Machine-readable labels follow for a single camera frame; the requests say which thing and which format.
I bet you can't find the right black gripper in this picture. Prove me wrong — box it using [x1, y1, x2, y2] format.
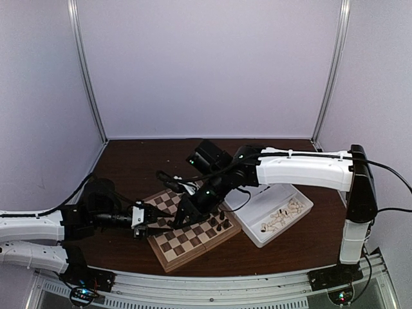
[173, 169, 232, 229]

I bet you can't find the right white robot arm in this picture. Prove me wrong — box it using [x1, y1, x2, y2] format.
[171, 140, 378, 285]

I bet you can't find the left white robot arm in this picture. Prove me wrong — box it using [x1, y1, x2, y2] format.
[1, 178, 170, 286]

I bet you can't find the white chess pieces pile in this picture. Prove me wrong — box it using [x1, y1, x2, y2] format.
[260, 198, 306, 233]

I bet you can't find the wooden chessboard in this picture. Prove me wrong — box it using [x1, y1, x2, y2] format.
[141, 189, 243, 274]

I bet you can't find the white divided plastic tray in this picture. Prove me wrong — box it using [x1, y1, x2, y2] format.
[225, 184, 314, 248]

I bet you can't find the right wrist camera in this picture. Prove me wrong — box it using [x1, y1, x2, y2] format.
[156, 170, 208, 197]

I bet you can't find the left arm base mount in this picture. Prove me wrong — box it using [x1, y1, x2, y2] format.
[61, 266, 116, 292]

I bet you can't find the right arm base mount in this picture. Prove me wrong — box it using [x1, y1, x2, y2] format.
[307, 262, 364, 291]

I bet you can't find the aluminium frame rail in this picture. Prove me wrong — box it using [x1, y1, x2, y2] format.
[23, 254, 401, 308]

